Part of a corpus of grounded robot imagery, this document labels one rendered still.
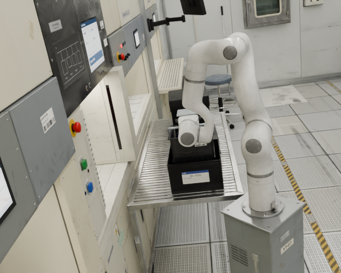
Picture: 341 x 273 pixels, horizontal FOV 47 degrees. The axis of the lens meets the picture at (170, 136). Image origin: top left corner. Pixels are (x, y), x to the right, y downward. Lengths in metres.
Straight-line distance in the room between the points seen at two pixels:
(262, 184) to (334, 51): 4.96
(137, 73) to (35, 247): 2.38
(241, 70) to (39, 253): 1.03
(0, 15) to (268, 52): 5.46
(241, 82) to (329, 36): 4.95
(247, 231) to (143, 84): 2.11
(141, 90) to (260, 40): 3.05
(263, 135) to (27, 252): 0.99
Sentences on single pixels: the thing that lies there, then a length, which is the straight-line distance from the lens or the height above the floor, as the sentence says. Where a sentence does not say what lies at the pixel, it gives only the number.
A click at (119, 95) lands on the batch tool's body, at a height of 1.26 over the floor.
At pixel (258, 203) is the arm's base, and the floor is 0.82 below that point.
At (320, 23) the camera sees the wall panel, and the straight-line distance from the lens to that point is 6.44.
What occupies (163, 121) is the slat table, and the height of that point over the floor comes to 0.76.
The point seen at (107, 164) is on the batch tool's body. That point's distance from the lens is 2.30.
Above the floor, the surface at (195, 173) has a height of 0.87.
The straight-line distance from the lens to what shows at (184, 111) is 2.03.
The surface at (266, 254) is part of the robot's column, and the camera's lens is 1.85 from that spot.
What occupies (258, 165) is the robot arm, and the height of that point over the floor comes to 1.01.
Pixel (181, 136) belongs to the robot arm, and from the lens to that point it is 1.73.
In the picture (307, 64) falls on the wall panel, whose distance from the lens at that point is 6.50.
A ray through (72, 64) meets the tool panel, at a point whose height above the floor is 1.55.
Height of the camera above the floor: 1.79
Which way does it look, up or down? 22 degrees down
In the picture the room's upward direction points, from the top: 9 degrees counter-clockwise
